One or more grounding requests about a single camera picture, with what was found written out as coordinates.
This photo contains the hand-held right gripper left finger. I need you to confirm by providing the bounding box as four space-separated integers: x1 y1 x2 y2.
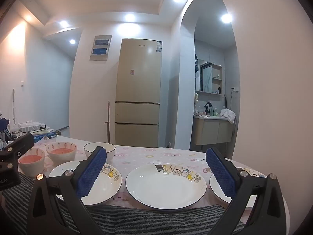
26 146 108 235

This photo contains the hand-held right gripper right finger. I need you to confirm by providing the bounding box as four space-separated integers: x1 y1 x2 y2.
205 147 286 235

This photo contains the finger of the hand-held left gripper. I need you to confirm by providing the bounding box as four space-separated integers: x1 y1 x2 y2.
0 118 10 134
2 133 35 158

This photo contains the white cartoon print plate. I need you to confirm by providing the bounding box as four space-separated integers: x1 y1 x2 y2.
48 160 123 206
125 164 208 210
210 168 267 210

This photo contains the pink carrot print bowl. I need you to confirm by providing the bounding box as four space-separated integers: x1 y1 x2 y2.
46 142 77 167
18 147 46 178

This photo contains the white black-rimmed bowl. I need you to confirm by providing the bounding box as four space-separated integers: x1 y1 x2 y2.
84 142 116 163

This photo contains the stack of books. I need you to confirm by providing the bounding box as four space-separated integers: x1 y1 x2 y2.
32 127 58 142

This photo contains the beige vanity cabinet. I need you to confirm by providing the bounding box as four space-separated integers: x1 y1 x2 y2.
192 115 236 145

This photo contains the brown wooden stick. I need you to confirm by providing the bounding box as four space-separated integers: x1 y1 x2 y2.
105 100 111 144

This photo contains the pink cartoon printed tablecloth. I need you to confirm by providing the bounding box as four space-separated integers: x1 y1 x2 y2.
32 137 290 226

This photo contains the white towel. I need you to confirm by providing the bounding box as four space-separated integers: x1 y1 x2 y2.
221 108 236 124

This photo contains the grey striped fuzzy cloth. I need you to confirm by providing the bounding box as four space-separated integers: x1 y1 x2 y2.
2 174 247 235

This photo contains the beige three-door fridge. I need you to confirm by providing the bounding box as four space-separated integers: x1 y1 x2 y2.
114 38 163 147

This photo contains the bathroom mirror cabinet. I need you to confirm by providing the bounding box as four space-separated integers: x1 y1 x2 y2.
199 59 223 95

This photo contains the grey wall electrical panel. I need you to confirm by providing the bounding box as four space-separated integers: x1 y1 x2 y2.
89 35 112 61

